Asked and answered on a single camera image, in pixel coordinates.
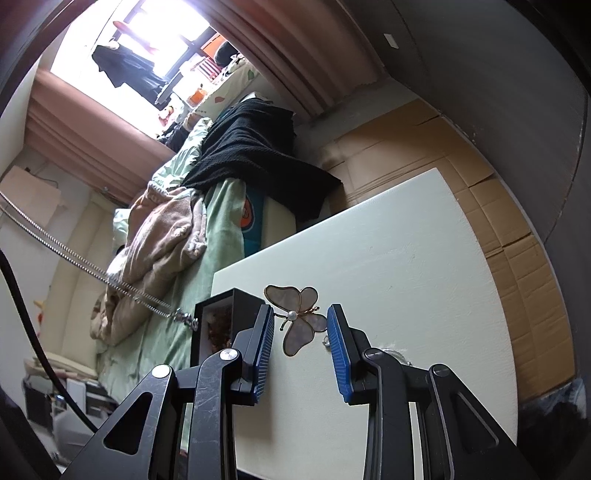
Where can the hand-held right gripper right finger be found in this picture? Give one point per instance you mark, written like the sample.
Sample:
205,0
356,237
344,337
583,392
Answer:
336,350

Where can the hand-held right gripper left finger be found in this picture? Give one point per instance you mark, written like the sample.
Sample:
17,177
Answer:
261,355

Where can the black jewelry box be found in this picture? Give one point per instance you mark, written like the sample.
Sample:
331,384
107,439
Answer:
244,309

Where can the butterfly brooch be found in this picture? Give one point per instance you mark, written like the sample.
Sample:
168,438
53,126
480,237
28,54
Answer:
300,300

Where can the small silver jewelry piece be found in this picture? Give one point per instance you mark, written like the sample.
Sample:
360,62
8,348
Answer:
328,342

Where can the green bedsheet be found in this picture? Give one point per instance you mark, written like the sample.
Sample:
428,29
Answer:
221,212

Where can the beige fleece blanket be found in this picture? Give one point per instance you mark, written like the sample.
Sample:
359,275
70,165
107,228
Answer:
157,230

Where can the beige padded headboard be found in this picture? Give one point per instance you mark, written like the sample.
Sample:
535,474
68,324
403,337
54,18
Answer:
69,286

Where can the black knit blanket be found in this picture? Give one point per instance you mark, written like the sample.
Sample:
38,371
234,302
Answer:
249,147

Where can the flattened cardboard sheets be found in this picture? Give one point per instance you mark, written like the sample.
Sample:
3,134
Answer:
508,221

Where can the dark plastic bag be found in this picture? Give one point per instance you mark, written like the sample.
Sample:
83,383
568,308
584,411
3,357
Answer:
554,410

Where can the clear container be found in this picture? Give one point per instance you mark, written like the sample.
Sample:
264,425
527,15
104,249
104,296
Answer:
197,94

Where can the printed window seat cushion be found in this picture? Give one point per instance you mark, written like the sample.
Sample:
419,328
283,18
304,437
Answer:
231,85

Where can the pink curtain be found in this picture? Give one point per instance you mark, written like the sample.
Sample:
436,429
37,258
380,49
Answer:
92,129
295,55

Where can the black bag on sill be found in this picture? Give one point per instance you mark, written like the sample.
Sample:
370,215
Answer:
224,54

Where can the dark grey wardrobe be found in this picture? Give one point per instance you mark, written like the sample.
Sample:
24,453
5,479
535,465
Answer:
508,92

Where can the hanging dark clothes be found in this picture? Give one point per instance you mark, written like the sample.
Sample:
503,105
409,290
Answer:
129,69

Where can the orange box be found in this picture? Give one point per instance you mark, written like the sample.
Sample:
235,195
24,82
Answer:
214,40

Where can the pale sheet on wall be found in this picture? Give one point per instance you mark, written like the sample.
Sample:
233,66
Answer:
32,189

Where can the white wall switch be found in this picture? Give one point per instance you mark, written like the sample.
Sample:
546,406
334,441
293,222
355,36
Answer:
391,40

